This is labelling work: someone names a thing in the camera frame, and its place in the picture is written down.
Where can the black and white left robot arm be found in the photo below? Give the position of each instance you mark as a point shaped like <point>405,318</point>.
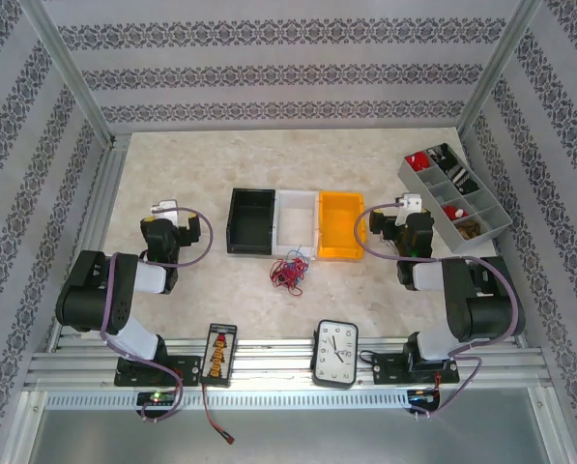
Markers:
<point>95,290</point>

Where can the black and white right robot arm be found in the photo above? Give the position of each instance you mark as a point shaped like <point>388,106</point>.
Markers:
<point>486,309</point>

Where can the yellow plastic bin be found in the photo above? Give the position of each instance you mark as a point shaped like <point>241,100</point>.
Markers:
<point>338,227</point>

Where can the brown crumpled item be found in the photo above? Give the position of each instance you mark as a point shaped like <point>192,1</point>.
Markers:
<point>468,229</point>

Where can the black and white striped socks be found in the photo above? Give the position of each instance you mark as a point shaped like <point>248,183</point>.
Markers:
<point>454,171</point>

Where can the black plastic bin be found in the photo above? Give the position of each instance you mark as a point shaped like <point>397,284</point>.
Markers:
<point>249,217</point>

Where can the grey compartment organizer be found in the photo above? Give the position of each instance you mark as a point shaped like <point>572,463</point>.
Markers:
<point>491,217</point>

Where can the white plastic bin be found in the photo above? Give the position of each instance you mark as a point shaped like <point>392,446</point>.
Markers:
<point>293,222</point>

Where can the black battery pack orange print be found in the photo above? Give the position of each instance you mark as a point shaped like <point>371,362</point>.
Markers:
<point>218,355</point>

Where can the black-framed white analog clock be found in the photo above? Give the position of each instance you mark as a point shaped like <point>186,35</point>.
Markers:
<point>335,353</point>

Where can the small circuit board green light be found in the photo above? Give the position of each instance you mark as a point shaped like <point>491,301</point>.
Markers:
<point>155,398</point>

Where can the small black circuit board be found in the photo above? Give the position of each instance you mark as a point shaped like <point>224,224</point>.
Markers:
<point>423,397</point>

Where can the red battery lead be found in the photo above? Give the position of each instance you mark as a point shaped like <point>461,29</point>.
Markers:
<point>210,411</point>

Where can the grey metal shelf panel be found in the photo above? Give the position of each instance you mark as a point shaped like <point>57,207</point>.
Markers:
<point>317,435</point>

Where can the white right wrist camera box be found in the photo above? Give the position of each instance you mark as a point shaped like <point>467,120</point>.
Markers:
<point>412,200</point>

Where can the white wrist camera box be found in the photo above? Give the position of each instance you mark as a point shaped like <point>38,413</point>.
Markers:
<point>164,204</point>
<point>412,200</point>

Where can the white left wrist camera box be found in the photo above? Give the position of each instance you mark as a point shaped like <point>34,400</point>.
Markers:
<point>164,204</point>

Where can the aluminium side rail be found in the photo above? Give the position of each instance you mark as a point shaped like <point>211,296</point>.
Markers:
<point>109,193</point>

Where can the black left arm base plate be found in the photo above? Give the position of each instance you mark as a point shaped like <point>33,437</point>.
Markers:
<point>191,369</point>

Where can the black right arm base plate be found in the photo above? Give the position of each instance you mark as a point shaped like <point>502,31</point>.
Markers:
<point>389,369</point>

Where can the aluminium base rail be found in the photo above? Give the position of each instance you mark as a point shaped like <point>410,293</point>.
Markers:
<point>278,367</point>

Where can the aluminium corner post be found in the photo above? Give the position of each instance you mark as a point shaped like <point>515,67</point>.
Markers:
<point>498,67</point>
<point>66,63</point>

